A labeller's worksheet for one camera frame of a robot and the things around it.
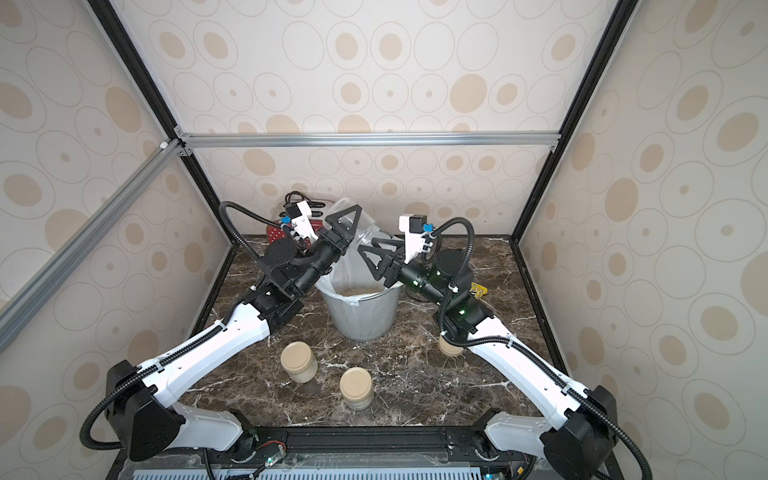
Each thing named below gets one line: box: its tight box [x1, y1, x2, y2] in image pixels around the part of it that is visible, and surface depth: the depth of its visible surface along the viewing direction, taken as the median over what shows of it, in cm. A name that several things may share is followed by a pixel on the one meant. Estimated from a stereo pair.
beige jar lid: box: [438, 335, 464, 357], surface depth 90 cm
